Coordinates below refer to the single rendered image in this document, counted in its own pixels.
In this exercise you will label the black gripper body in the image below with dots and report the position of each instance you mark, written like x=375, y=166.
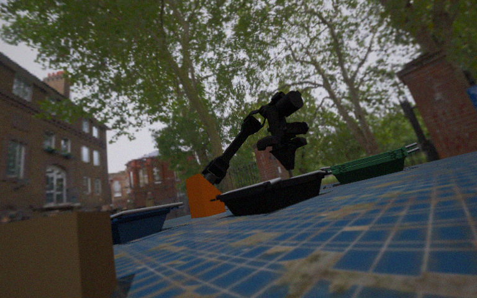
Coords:
x=276, y=140

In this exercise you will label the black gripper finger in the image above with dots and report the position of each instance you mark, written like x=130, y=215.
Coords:
x=281, y=153
x=291, y=154

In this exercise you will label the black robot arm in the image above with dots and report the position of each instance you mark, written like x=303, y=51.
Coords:
x=281, y=106

